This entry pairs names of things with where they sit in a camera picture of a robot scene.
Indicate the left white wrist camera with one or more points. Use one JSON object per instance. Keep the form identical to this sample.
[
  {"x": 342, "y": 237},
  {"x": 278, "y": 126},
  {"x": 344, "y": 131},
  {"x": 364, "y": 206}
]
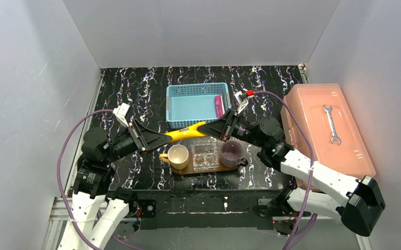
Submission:
[{"x": 121, "y": 113}]

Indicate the yellow mug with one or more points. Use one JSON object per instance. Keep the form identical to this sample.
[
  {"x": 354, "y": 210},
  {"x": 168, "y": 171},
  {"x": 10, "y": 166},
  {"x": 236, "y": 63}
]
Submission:
[{"x": 177, "y": 156}]

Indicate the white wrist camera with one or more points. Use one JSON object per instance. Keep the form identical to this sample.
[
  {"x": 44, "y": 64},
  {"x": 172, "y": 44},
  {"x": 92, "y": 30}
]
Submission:
[
  {"x": 121, "y": 113},
  {"x": 242, "y": 99}
]

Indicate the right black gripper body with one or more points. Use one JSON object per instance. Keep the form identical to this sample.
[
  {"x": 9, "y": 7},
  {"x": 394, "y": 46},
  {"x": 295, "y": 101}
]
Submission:
[{"x": 230, "y": 125}]

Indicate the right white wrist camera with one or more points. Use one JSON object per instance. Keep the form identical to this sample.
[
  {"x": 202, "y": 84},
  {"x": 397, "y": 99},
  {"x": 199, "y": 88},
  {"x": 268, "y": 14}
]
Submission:
[{"x": 242, "y": 99}]

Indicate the yellow toothpaste tube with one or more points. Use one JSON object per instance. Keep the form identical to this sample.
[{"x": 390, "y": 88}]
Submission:
[{"x": 187, "y": 133}]

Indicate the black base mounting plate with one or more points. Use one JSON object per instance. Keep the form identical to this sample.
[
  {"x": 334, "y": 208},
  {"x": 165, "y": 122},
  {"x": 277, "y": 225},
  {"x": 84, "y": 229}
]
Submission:
[{"x": 210, "y": 209}]

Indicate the pink translucent storage box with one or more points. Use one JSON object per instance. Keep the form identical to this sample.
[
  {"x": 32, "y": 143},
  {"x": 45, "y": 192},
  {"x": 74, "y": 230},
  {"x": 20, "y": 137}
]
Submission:
[{"x": 307, "y": 129}]

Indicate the silver open-end wrench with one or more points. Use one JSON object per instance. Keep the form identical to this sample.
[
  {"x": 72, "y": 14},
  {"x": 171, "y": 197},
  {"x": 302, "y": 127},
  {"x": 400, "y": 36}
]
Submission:
[{"x": 334, "y": 137}]

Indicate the purple mug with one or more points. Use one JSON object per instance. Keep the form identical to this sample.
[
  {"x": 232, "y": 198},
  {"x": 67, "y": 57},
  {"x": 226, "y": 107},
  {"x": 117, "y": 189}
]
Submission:
[{"x": 231, "y": 155}]

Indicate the clear textured acrylic holder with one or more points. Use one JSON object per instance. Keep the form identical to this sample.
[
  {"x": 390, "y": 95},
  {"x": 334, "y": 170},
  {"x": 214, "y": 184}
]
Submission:
[{"x": 203, "y": 152}]

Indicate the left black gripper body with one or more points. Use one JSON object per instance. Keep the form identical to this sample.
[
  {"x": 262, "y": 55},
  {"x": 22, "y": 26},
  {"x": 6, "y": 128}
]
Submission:
[{"x": 137, "y": 135}]

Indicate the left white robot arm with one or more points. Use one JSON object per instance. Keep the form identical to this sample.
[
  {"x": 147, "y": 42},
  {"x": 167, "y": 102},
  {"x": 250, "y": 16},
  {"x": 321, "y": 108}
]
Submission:
[{"x": 89, "y": 186}]

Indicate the oval wooden tray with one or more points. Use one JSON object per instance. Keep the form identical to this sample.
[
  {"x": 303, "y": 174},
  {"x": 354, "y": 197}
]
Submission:
[{"x": 210, "y": 166}]

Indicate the pink toothpaste tube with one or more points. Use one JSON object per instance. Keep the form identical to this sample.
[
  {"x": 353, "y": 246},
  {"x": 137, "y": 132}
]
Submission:
[{"x": 219, "y": 106}]

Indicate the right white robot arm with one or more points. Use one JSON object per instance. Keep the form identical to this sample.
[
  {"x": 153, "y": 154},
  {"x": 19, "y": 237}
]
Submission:
[{"x": 324, "y": 176}]

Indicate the light blue plastic basket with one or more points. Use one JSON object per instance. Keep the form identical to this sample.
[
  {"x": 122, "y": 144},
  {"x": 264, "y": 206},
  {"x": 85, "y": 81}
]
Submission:
[{"x": 187, "y": 104}]

